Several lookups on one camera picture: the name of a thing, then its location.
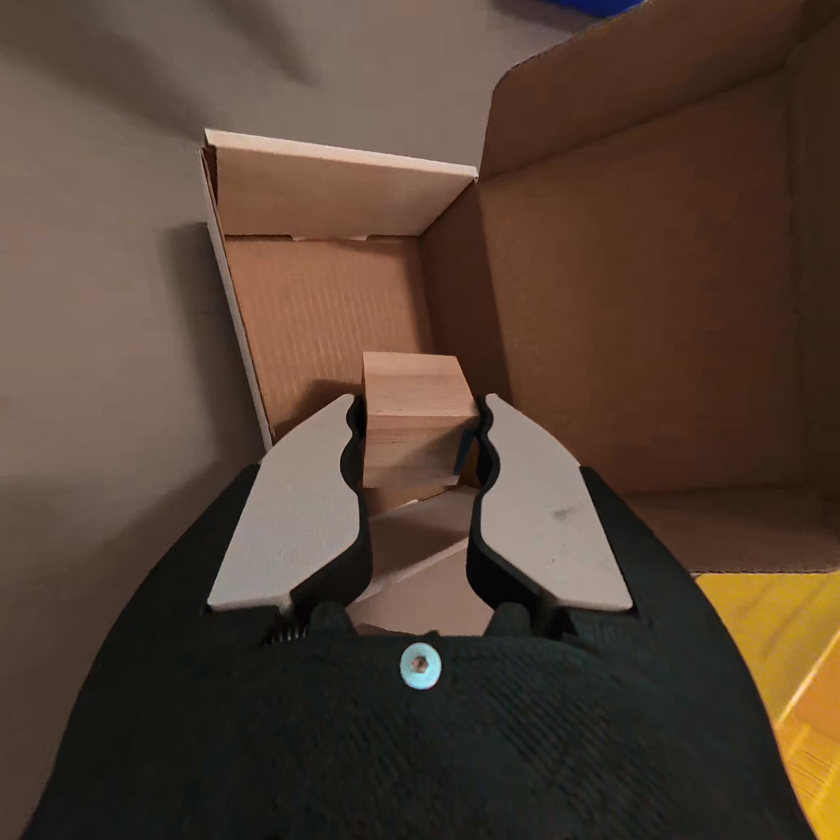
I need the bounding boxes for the yellow plastic bin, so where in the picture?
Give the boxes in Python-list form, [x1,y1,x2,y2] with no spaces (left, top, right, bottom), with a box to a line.
[696,571,840,840]

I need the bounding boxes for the wooden cube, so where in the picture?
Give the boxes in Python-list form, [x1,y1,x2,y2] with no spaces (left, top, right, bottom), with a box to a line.
[364,484,455,517]
[362,352,480,490]

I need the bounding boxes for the white cardboard box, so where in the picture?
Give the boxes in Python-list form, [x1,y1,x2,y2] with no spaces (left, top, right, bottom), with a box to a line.
[200,0,840,641]

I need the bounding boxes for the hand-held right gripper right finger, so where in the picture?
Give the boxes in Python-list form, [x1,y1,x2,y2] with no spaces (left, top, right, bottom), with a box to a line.
[466,394,634,616]

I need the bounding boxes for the blue plastic bin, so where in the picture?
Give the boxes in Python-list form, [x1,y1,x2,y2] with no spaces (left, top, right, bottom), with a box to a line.
[545,0,647,15]

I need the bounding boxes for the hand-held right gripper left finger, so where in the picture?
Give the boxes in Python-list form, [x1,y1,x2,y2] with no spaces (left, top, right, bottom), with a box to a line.
[206,394,373,616]

